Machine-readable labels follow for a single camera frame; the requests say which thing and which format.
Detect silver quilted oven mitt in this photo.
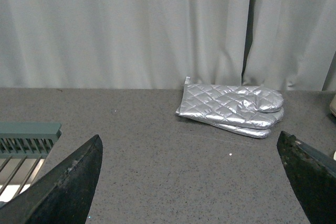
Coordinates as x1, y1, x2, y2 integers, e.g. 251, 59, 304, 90
211, 108, 284, 138
176, 77, 284, 130

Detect upper silver quilted oven mitt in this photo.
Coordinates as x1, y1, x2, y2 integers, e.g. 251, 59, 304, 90
176, 77, 284, 130

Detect green dish rack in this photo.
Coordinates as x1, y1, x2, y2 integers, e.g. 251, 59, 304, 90
1, 122, 61, 206

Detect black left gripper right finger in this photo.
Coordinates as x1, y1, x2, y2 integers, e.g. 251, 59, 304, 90
277, 131, 335, 223

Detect lower silver quilted oven mitt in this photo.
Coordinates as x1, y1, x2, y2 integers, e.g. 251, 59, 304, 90
211, 108, 284, 138

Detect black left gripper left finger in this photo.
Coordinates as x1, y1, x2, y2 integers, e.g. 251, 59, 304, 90
1, 135, 103, 223

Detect beige and chrome toaster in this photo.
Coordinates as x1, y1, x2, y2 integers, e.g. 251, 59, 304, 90
329, 95, 336, 116

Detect grey curtain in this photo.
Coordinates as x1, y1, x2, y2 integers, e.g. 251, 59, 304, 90
1, 0, 335, 90

